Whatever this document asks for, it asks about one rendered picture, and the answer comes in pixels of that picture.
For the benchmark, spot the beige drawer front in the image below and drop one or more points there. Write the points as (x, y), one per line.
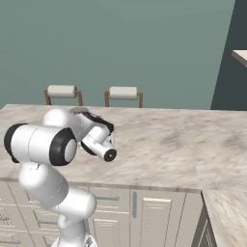
(41, 216)
(107, 230)
(109, 205)
(9, 214)
(13, 236)

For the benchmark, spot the beige cabinet door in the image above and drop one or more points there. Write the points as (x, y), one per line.
(157, 222)

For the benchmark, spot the white cushion wooden stool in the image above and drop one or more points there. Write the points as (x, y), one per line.
(123, 93)
(61, 91)

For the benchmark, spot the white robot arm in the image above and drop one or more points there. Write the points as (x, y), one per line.
(38, 144)

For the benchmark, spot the beige cabinet side panel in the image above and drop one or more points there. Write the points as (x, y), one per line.
(205, 228)

